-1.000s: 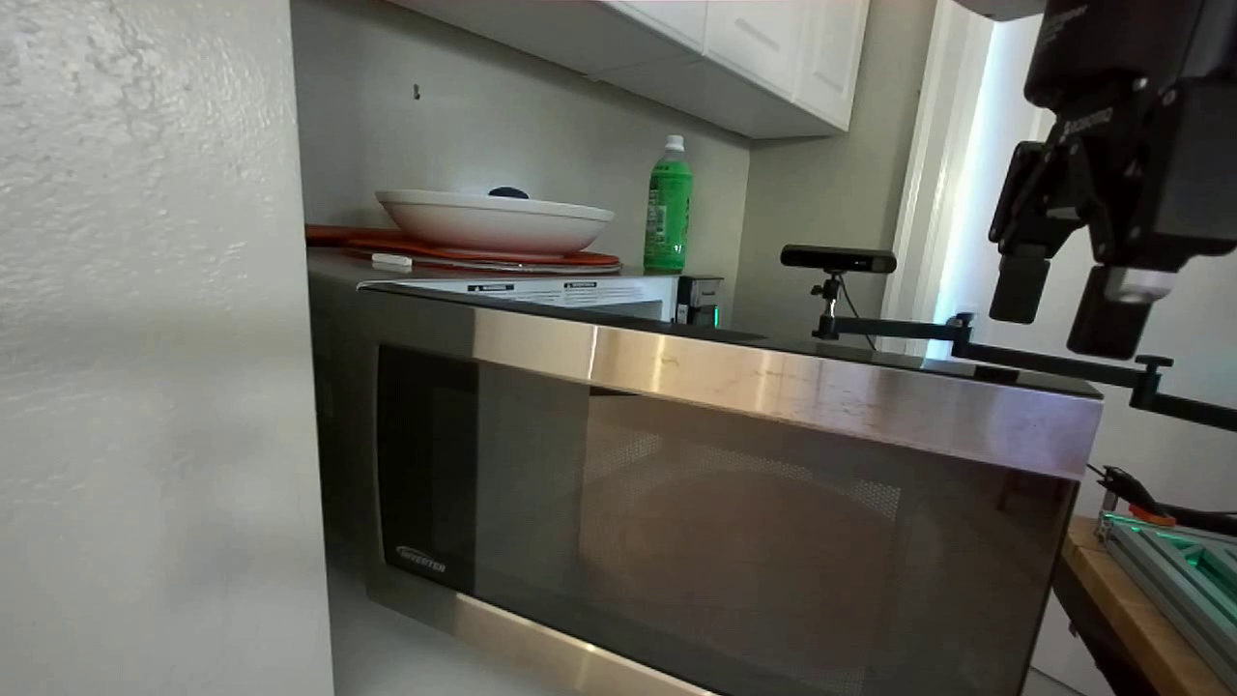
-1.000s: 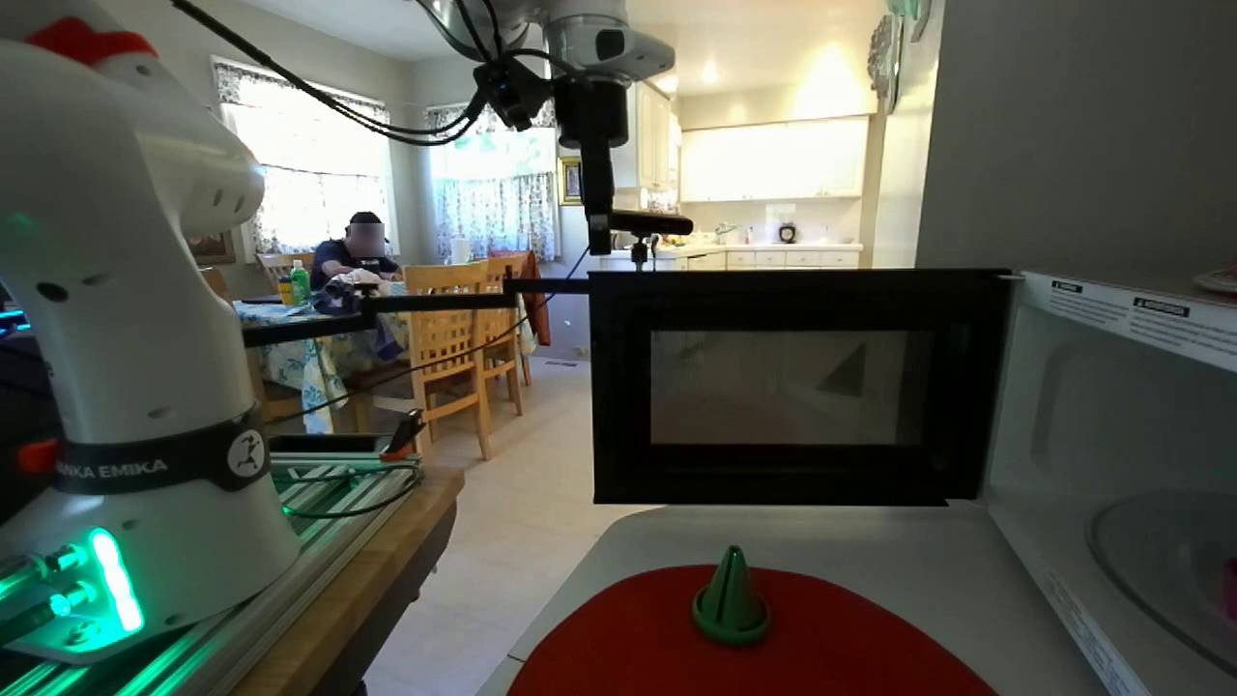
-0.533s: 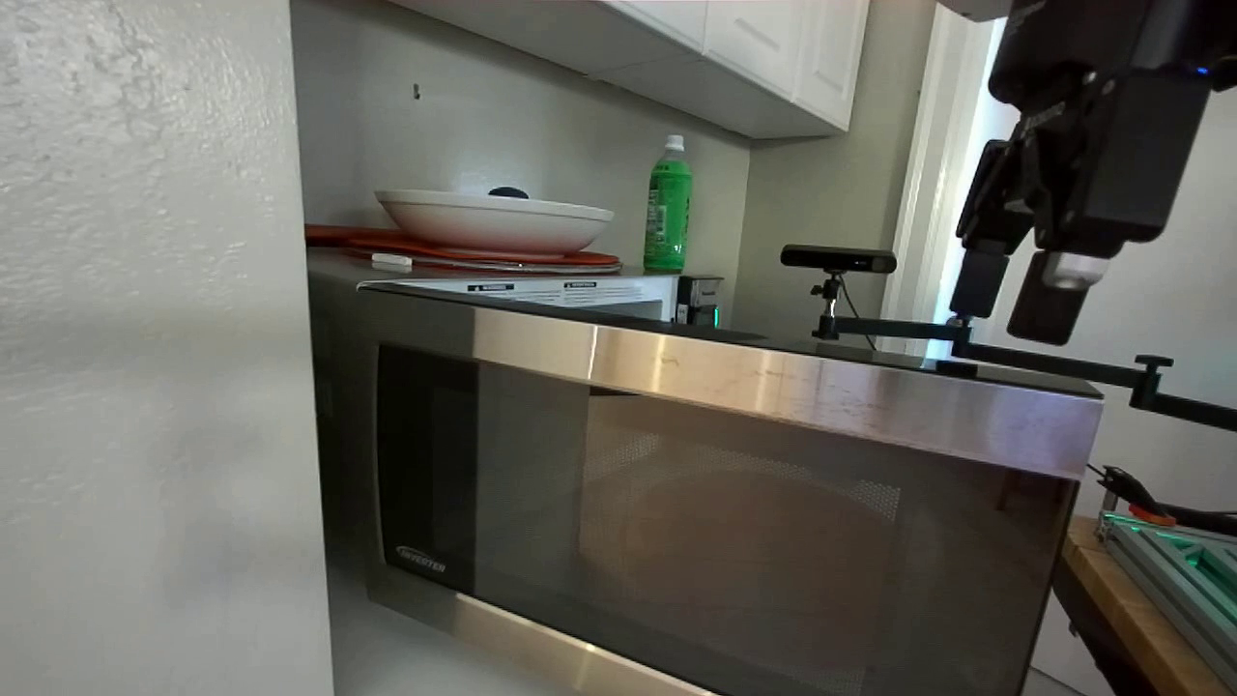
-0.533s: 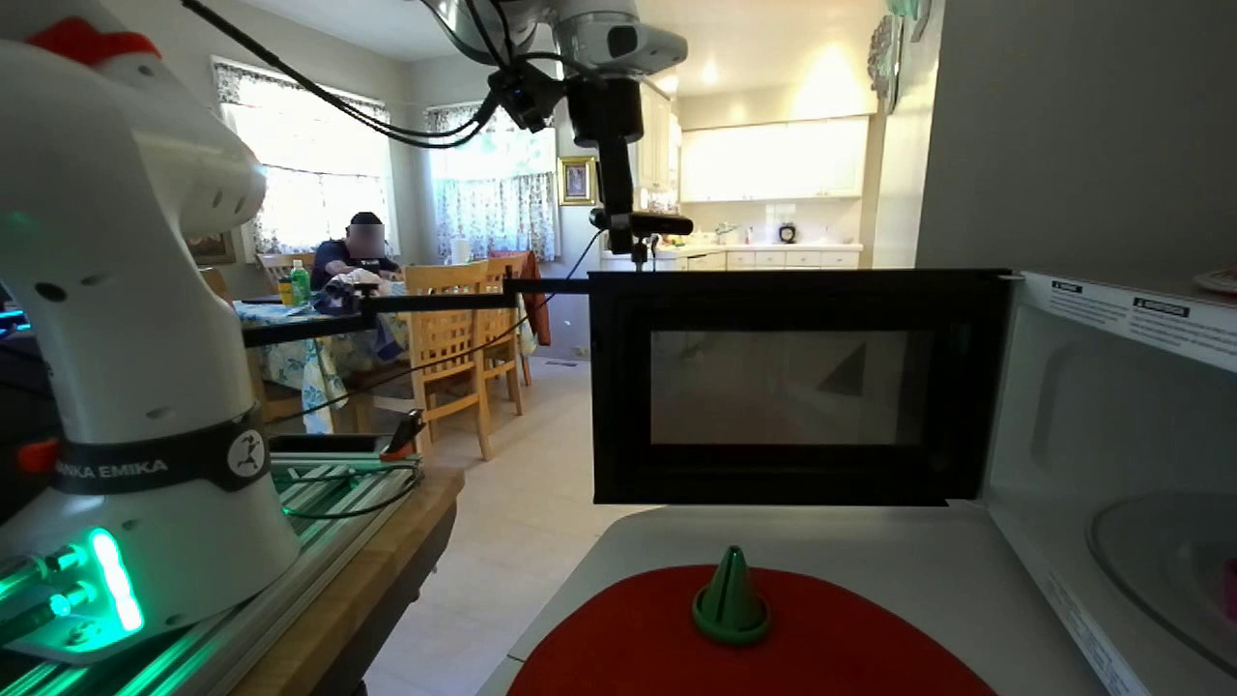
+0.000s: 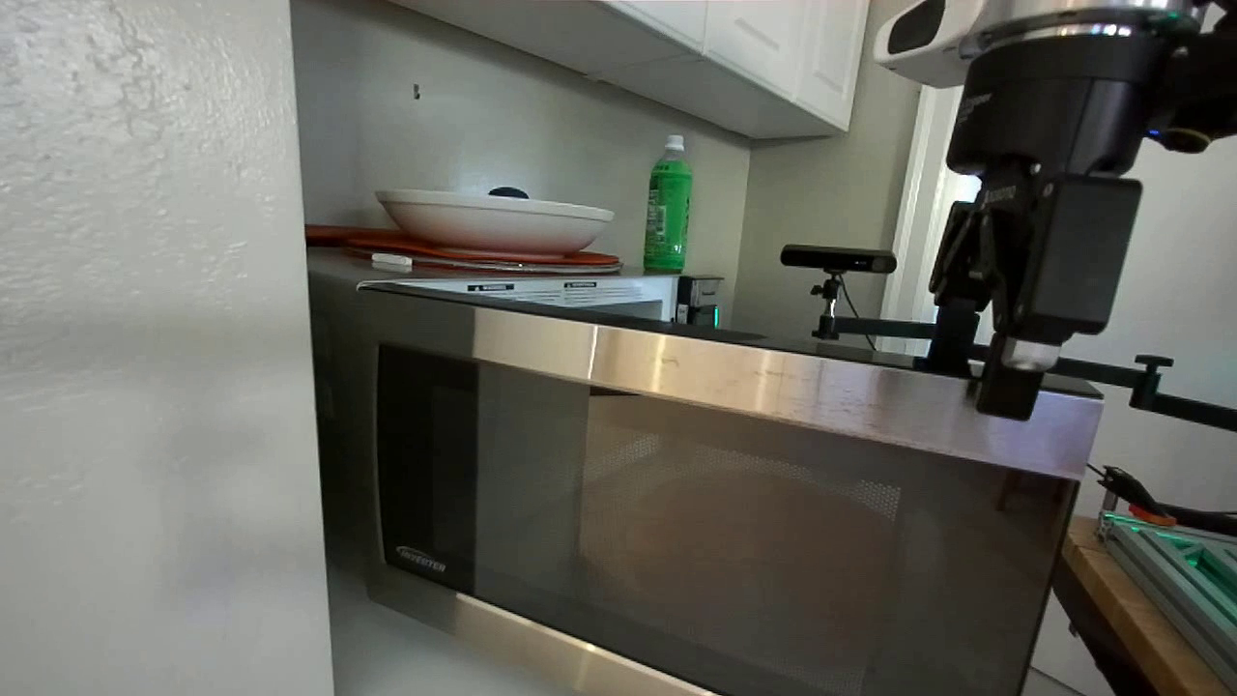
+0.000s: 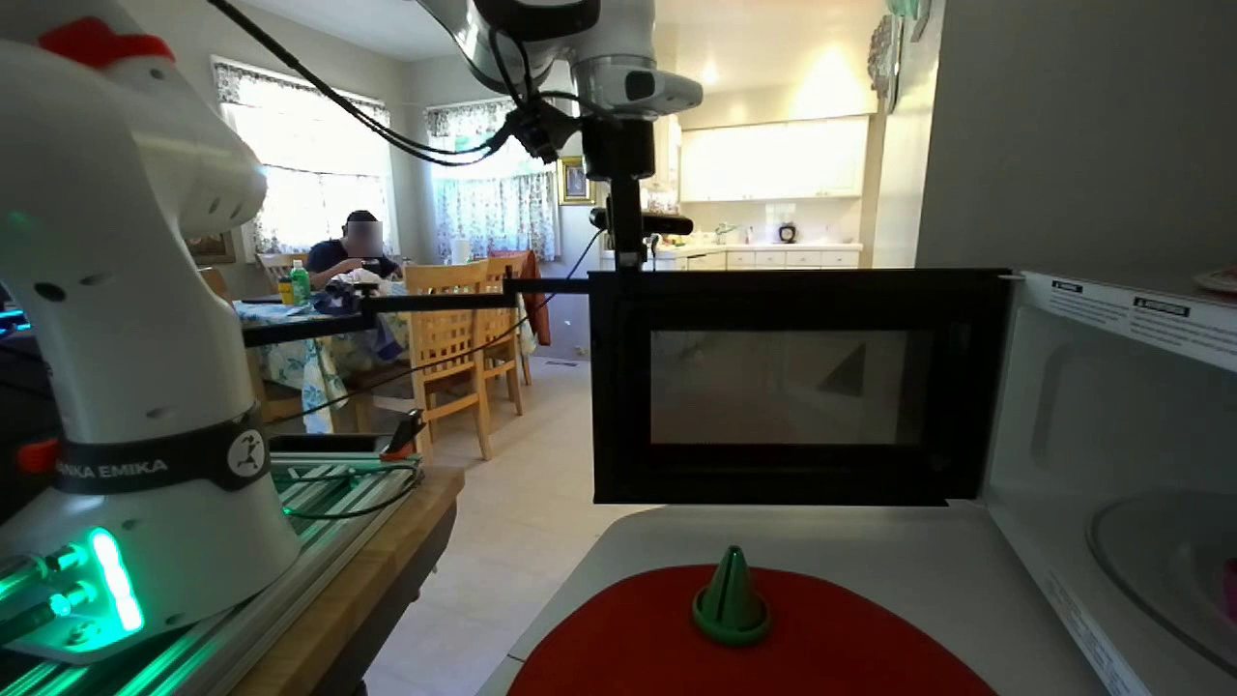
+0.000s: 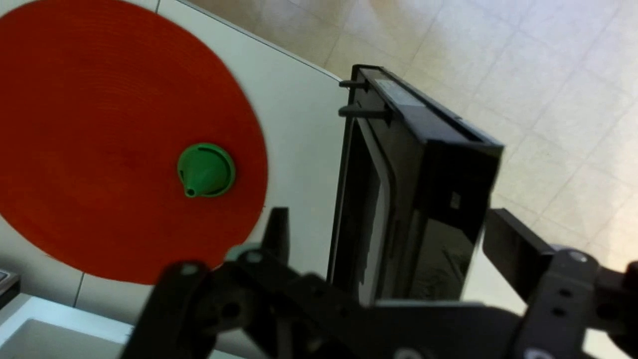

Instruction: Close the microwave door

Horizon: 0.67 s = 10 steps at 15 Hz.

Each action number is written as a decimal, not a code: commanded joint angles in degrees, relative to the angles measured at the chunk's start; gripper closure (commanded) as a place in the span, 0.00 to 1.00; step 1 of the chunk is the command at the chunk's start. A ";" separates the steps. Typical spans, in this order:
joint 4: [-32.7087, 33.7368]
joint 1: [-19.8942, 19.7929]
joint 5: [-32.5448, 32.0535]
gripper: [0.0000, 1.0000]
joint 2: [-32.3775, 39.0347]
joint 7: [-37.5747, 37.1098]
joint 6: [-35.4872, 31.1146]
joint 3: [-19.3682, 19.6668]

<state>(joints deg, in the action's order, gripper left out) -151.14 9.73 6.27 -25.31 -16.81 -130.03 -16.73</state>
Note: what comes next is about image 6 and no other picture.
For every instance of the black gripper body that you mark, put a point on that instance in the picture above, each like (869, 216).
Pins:
(619, 148)

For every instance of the black microwave door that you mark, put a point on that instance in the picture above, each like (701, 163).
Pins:
(619, 390)

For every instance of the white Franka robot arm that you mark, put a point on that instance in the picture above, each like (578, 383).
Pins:
(128, 257)

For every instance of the white microwave body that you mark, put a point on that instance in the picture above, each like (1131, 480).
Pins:
(1106, 390)

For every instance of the glass microwave turntable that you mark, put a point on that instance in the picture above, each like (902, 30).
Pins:
(1161, 568)

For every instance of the curtained narrow window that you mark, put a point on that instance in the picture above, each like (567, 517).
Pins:
(498, 208)

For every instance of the white upper kitchen cabinets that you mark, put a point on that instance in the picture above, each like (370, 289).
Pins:
(775, 157)

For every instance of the white kitchen cabinets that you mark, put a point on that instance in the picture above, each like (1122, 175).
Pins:
(775, 257)
(775, 157)

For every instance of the white lower kitchen cabinets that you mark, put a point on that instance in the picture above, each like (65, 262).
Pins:
(775, 257)

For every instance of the small round dark clock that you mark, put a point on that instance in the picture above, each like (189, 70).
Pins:
(786, 235)

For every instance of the wooden dining chair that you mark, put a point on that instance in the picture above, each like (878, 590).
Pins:
(503, 323)
(445, 343)

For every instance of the seated person in cap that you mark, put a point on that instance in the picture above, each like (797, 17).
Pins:
(343, 253)

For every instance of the wide bright window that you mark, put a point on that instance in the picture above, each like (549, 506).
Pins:
(310, 169)

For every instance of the green bottle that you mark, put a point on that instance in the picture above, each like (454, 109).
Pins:
(301, 285)

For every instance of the dining table with cloth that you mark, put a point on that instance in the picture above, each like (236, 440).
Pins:
(278, 336)

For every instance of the green cone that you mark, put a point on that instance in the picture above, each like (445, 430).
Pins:
(732, 601)

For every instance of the red round mat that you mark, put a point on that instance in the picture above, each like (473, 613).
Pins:
(619, 644)

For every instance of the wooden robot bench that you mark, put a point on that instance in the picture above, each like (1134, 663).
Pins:
(373, 568)

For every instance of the pale plate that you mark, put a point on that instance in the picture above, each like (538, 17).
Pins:
(1221, 279)

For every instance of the black bar camera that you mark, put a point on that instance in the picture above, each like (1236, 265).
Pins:
(672, 227)

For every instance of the framed wall picture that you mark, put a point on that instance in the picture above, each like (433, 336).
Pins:
(575, 184)

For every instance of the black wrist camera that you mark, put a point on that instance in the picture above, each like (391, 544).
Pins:
(544, 128)

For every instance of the black camera boom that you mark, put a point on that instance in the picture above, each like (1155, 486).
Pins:
(388, 311)

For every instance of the hanging wall decoration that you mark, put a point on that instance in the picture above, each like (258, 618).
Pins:
(896, 39)

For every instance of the aluminium base plate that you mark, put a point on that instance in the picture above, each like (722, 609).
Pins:
(323, 498)

